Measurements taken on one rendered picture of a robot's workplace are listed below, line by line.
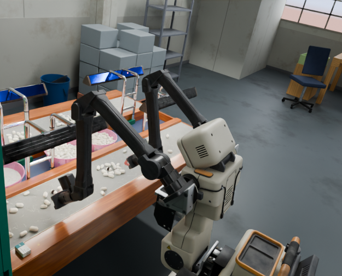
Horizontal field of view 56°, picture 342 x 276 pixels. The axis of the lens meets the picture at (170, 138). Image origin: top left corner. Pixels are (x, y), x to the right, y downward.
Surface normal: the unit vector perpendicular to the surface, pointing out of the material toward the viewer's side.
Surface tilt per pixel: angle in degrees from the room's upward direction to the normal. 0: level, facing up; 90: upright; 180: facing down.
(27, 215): 0
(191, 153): 90
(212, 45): 90
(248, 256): 0
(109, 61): 90
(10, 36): 90
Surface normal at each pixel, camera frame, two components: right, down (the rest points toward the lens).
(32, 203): 0.18, -0.87
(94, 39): -0.51, 0.32
